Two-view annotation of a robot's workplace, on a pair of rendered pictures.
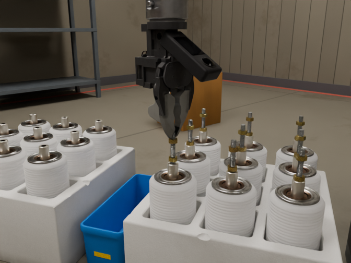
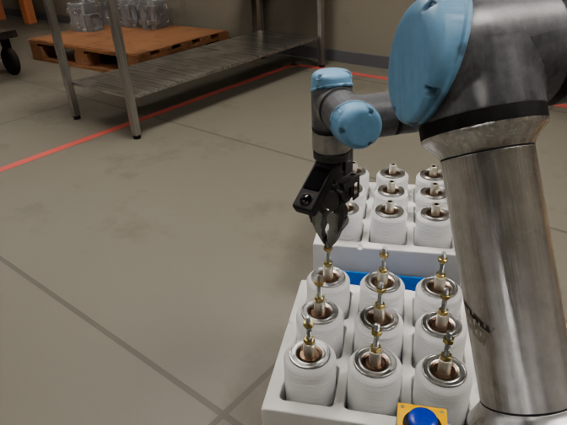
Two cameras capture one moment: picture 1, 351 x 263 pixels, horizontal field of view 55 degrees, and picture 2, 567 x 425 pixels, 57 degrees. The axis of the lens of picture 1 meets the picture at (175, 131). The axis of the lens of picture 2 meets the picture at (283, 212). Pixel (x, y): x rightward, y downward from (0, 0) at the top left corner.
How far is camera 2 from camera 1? 1.10 m
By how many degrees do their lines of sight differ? 77
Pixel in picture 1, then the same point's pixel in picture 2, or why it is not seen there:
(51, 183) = not seen: hidden behind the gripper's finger
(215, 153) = (427, 306)
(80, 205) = (345, 260)
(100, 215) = (353, 279)
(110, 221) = not seen: hidden behind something
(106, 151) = (423, 238)
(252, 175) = (359, 330)
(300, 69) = not seen: outside the picture
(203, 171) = (368, 299)
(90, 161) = (385, 234)
